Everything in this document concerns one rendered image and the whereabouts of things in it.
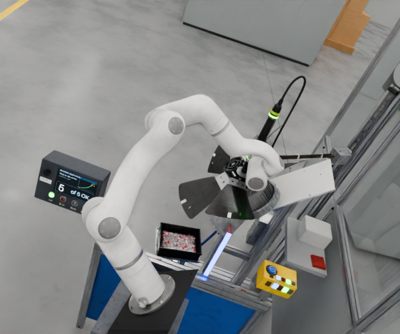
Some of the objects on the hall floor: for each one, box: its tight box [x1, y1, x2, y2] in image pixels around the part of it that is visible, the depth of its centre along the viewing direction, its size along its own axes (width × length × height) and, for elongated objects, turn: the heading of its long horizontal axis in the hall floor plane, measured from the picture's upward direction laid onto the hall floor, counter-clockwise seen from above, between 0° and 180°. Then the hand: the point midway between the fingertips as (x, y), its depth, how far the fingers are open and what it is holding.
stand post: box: [199, 234, 224, 273], centre depth 244 cm, size 4×9×91 cm, turn 148°
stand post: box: [229, 202, 299, 286], centre depth 238 cm, size 4×9×115 cm, turn 148°
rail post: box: [75, 251, 101, 329], centre depth 206 cm, size 4×4×78 cm
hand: (260, 140), depth 172 cm, fingers closed on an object, 4 cm apart
